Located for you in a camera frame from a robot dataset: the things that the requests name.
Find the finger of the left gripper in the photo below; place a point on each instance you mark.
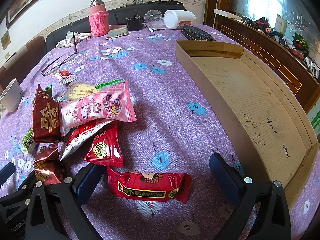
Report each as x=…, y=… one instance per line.
x=6, y=172

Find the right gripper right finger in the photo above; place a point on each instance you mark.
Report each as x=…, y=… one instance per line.
x=273, y=217

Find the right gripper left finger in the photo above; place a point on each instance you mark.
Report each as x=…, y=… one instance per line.
x=43, y=219

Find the pale green white packet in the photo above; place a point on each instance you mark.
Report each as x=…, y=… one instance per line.
x=28, y=144

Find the dark red foil snack bag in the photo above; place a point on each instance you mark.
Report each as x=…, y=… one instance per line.
x=46, y=118

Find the red white snack packet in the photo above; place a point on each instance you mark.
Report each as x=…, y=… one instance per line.
x=79, y=135

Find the yellow biscuit clear packet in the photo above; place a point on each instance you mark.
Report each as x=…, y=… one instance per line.
x=75, y=91

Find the pink cartoon snack packet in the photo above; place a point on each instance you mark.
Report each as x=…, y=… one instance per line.
x=112, y=103

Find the small red candy packet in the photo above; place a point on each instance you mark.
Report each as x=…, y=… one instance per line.
x=105, y=149

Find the green foil snack bag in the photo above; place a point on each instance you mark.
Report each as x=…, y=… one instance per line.
x=48, y=90

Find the clear green-edged cookie packet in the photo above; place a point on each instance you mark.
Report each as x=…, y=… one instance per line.
x=108, y=84

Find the white ceramic mug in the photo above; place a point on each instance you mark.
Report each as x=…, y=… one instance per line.
x=11, y=96

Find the shallow cardboard box tray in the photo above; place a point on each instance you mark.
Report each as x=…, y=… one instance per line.
x=269, y=130

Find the brown chair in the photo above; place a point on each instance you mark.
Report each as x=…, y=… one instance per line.
x=22, y=62

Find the small white red packet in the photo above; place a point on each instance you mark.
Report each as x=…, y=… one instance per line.
x=64, y=77

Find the black rimmed eyeglasses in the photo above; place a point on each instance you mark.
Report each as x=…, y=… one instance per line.
x=53, y=66

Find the purple floral tablecloth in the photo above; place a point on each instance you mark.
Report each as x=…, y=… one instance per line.
x=176, y=131

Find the white crumpled cloth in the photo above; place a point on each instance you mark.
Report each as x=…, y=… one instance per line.
x=72, y=39

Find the wooden brick-pattern counter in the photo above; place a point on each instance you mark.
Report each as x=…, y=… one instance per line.
x=299, y=80

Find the small notebook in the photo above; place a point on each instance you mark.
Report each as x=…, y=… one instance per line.
x=114, y=33

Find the pink knit-sleeved thermos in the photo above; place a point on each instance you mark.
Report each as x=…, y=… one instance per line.
x=98, y=18

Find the black leather sofa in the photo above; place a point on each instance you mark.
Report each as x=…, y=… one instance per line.
x=116, y=16

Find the black textured glasses case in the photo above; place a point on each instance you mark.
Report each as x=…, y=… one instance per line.
x=195, y=33

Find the white flat box on counter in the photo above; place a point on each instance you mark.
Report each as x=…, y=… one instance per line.
x=227, y=14

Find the small black lighter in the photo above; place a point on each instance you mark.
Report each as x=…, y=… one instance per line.
x=155, y=29

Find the clear glass cup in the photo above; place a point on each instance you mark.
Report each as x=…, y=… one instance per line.
x=154, y=19

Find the white plastic jar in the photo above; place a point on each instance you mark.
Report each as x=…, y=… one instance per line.
x=175, y=19

